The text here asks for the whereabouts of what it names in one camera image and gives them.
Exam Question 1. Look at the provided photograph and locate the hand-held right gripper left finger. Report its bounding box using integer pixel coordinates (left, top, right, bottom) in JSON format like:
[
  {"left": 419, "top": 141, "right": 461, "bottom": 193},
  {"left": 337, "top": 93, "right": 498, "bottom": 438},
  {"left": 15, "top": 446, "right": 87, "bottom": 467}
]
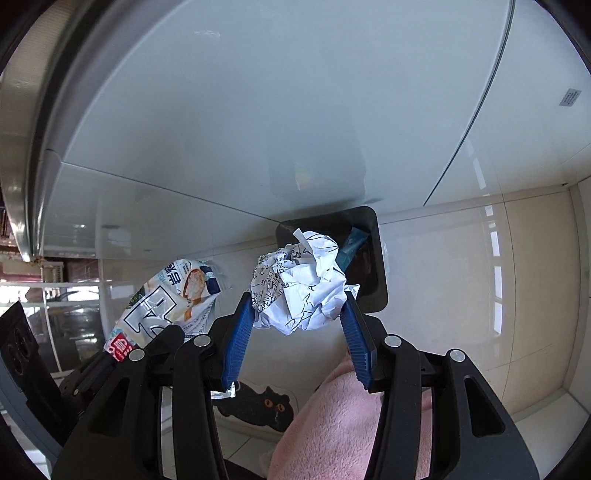
[{"left": 51, "top": 292, "right": 256, "bottom": 480}]

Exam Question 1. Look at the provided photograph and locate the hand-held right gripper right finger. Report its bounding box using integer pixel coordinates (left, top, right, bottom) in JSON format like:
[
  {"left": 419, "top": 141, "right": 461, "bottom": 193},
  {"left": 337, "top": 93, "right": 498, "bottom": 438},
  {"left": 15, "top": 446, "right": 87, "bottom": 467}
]
[{"left": 339, "top": 295, "right": 541, "bottom": 480}]

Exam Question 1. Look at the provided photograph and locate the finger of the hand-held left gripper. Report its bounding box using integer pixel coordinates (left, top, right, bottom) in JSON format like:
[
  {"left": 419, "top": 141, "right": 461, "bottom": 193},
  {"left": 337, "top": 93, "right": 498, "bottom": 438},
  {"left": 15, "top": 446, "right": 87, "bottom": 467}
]
[
  {"left": 143, "top": 324, "right": 185, "bottom": 355},
  {"left": 59, "top": 353, "right": 122, "bottom": 418}
]

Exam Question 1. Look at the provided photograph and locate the white blue snack packet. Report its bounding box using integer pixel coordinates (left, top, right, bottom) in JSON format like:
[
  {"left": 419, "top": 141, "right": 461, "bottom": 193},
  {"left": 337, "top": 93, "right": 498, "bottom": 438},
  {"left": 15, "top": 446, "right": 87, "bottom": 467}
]
[{"left": 105, "top": 258, "right": 230, "bottom": 363}]

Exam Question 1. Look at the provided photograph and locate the black plastic trash bin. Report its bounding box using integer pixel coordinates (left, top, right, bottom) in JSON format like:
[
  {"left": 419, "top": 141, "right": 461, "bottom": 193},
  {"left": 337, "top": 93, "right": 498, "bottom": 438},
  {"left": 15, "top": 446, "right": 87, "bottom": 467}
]
[{"left": 276, "top": 206, "right": 389, "bottom": 312}]

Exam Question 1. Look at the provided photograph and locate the white printed paper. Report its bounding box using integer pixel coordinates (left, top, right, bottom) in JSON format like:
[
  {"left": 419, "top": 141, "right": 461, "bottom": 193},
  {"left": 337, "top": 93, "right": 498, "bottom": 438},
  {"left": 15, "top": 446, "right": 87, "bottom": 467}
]
[{"left": 249, "top": 228, "right": 360, "bottom": 337}]

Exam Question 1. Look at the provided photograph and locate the black cat floor mat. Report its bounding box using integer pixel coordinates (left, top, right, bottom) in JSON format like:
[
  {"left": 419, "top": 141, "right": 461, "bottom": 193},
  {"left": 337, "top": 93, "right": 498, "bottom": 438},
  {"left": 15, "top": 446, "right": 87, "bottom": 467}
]
[{"left": 212, "top": 379, "right": 296, "bottom": 435}]

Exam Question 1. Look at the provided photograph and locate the pink fleece trouser leg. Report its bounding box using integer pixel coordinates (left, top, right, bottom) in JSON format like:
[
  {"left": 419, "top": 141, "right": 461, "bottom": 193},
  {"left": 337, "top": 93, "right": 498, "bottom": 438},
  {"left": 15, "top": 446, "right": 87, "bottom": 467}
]
[{"left": 267, "top": 355, "right": 435, "bottom": 480}]

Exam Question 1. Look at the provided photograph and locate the teal packet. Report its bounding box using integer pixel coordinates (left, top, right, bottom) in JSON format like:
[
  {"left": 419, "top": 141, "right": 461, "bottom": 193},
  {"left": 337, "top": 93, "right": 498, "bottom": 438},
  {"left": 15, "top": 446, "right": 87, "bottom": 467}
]
[{"left": 337, "top": 226, "right": 370, "bottom": 273}]

